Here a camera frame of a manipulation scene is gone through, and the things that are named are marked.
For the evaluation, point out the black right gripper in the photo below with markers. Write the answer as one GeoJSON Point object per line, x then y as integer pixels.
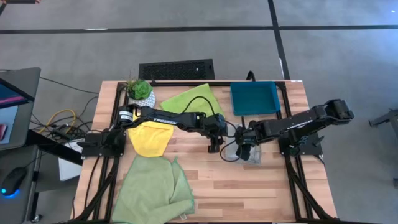
{"type": "Point", "coordinates": [248, 132]}

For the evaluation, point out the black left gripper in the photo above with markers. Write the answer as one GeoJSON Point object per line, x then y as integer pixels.
{"type": "Point", "coordinates": [216, 126]}

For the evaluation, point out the grey waffle microfiber towel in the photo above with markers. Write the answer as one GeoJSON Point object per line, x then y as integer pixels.
{"type": "Point", "coordinates": [256, 155]}

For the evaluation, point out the lime green microfiber towel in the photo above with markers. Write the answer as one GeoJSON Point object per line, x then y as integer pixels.
{"type": "Point", "coordinates": [174, 105]}

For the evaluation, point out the yellow microfiber towel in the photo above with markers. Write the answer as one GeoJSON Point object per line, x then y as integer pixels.
{"type": "Point", "coordinates": [150, 140]}

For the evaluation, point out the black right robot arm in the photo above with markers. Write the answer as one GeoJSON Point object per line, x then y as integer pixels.
{"type": "Point", "coordinates": [295, 123]}

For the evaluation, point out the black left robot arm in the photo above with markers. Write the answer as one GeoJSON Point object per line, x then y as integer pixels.
{"type": "Point", "coordinates": [168, 119]}

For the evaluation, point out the teal plastic bin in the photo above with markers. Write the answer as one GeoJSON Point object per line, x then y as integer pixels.
{"type": "Point", "coordinates": [255, 98]}

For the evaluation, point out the pale green towel teal edge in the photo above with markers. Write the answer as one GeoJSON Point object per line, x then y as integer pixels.
{"type": "Point", "coordinates": [149, 189]}

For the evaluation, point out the succulent plant in patterned pot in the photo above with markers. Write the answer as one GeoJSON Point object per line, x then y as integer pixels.
{"type": "Point", "coordinates": [140, 90]}

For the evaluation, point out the grey chair base leg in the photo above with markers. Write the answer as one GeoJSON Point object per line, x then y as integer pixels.
{"type": "Point", "coordinates": [385, 118]}

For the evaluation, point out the white paper sheet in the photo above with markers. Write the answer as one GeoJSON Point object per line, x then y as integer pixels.
{"type": "Point", "coordinates": [70, 171]}

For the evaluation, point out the black desk support bar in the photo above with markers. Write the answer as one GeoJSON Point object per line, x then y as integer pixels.
{"type": "Point", "coordinates": [53, 146]}

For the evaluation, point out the desk caster wheel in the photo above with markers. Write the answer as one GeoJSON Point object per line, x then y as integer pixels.
{"type": "Point", "coordinates": [36, 218]}

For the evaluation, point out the black computer mouse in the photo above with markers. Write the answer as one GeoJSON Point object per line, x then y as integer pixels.
{"type": "Point", "coordinates": [14, 180]}

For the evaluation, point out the monitor on side desk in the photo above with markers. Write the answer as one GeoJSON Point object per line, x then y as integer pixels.
{"type": "Point", "coordinates": [21, 77]}

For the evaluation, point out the grey side desk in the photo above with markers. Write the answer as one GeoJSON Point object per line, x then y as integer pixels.
{"type": "Point", "coordinates": [15, 214]}

